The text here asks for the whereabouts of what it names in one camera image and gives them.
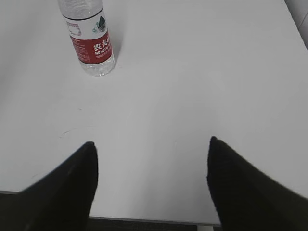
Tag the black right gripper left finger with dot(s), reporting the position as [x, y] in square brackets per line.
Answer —
[61, 201]

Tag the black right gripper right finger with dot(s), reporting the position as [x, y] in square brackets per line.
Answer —
[246, 199]

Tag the Nongfu Spring water bottle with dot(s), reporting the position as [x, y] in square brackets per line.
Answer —
[86, 23]

